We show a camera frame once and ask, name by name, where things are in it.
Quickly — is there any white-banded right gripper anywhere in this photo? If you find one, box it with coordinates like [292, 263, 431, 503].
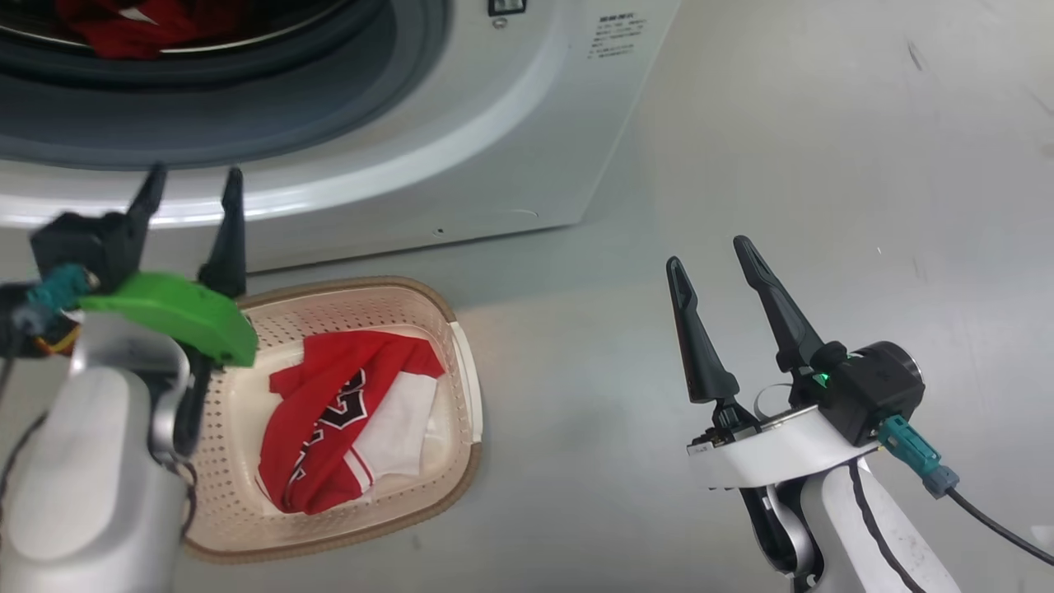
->
[665, 236, 884, 493]

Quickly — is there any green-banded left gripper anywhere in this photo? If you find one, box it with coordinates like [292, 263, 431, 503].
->
[78, 162, 259, 458]

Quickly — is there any red and white jersey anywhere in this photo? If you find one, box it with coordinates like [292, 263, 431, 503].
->
[257, 331, 445, 516]

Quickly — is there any red garment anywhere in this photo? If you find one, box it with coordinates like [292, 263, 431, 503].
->
[54, 0, 248, 60]

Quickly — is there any cream perforated laundry basket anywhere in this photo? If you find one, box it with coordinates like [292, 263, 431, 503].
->
[183, 276, 484, 565]

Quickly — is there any white front-load washing machine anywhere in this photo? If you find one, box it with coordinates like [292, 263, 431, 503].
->
[0, 0, 683, 273]

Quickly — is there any small printed text sticker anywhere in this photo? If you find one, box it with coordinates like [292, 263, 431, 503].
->
[587, 12, 647, 60]

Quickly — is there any teal cable connector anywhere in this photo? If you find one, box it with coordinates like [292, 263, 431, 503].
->
[877, 414, 960, 499]
[23, 264, 93, 322]

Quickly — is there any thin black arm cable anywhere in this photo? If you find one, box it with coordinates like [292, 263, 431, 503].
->
[848, 460, 940, 593]

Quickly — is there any black camera cable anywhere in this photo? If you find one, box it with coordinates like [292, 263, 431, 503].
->
[947, 486, 1054, 567]

